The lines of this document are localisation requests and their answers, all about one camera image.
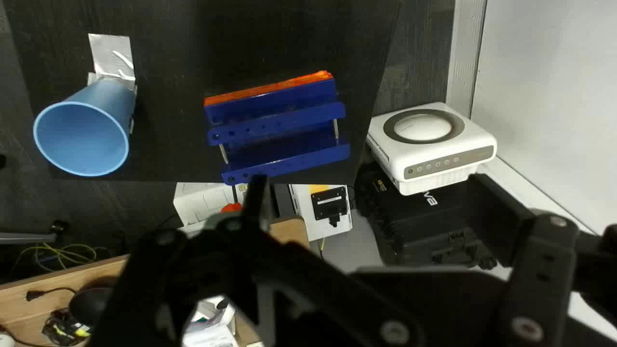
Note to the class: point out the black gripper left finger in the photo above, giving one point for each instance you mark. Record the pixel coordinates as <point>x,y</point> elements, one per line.
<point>194,269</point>

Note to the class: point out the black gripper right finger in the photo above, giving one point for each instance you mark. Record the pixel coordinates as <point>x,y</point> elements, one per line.
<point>547,275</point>

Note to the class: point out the large blue plastic cup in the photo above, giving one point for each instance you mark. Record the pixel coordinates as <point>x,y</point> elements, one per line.
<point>84,135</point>

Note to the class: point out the black computer mouse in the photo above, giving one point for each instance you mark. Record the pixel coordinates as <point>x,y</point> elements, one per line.
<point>90,300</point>

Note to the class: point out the black carrying case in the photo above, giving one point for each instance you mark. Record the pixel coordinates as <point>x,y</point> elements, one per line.
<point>418,223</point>

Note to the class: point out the white box with black label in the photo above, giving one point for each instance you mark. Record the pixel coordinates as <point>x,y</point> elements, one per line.
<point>325,208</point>

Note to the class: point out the blue rack with orange edge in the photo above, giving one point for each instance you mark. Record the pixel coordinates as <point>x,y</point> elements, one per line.
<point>277,125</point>

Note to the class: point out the white square device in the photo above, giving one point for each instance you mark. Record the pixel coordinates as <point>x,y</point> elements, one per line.
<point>427,150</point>

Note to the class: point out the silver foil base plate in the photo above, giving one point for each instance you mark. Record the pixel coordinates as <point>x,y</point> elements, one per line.
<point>113,54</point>

